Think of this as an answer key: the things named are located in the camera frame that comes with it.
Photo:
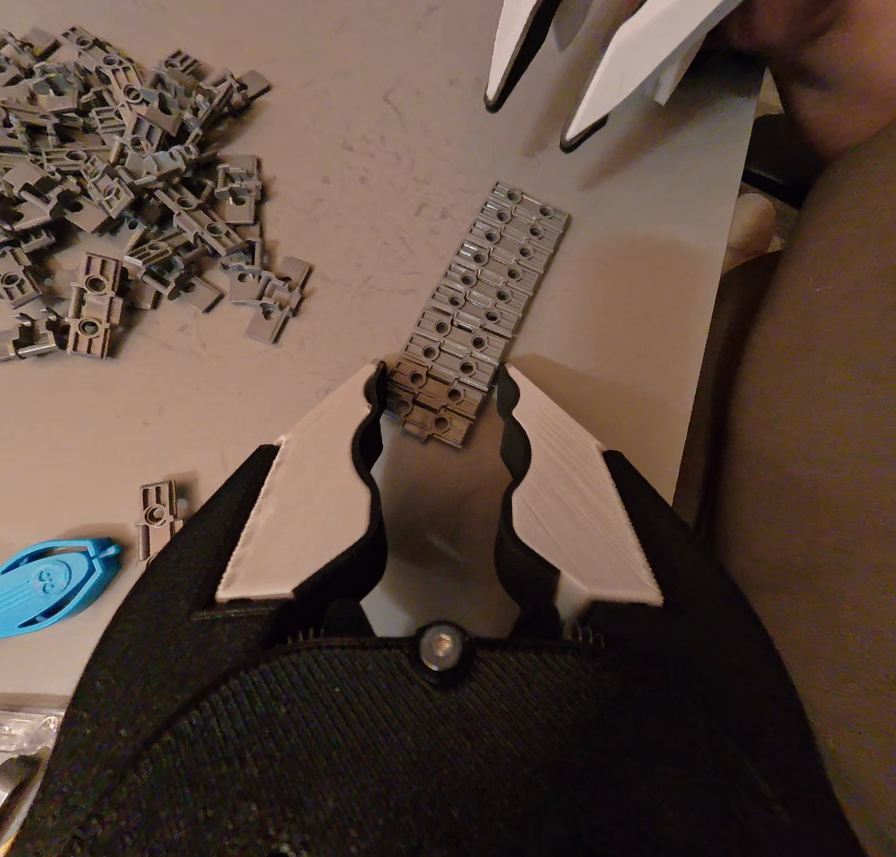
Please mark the single grey track link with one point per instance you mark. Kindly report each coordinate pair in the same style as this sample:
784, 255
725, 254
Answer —
155, 514

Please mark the person's beige trousers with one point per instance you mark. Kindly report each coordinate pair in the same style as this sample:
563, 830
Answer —
749, 227

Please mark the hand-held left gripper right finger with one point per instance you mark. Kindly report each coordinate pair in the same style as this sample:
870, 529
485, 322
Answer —
581, 514

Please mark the person's black shoe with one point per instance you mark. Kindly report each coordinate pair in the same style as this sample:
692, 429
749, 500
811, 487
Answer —
777, 171

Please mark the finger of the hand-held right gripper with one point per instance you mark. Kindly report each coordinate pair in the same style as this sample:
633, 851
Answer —
521, 17
665, 24

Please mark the assembled grey track strip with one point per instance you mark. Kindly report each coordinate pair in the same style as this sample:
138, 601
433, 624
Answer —
483, 290

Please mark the clear plastic brick piece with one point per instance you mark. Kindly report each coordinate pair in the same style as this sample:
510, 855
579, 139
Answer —
24, 731

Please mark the person's right hand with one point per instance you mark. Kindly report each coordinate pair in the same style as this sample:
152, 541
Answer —
819, 31

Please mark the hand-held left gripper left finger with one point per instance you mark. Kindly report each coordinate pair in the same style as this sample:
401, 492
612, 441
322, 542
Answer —
308, 514

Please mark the person's grey clothing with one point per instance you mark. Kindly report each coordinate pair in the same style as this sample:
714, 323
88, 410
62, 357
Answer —
805, 521

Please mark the blue plastic separator tool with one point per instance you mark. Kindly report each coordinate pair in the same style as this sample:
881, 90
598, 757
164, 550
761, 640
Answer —
42, 584

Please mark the pile of grey track links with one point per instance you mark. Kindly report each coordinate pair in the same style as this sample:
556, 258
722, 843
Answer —
105, 150

